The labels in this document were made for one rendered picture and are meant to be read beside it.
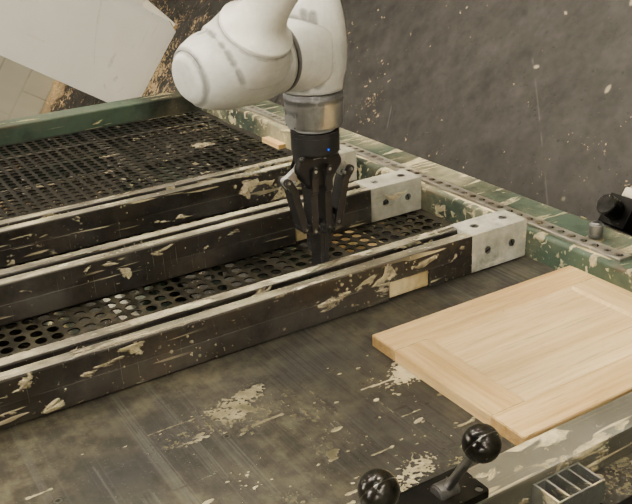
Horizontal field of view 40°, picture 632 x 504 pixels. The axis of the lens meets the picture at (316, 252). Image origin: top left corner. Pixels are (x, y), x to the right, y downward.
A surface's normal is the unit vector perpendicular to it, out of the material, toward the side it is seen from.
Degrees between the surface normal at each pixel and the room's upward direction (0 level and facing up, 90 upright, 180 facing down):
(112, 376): 90
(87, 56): 90
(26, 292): 90
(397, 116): 0
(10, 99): 90
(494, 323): 58
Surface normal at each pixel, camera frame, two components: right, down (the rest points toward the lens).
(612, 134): -0.74, -0.29
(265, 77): 0.59, 0.69
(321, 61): 0.66, 0.37
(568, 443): -0.04, -0.92
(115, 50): 0.44, 0.47
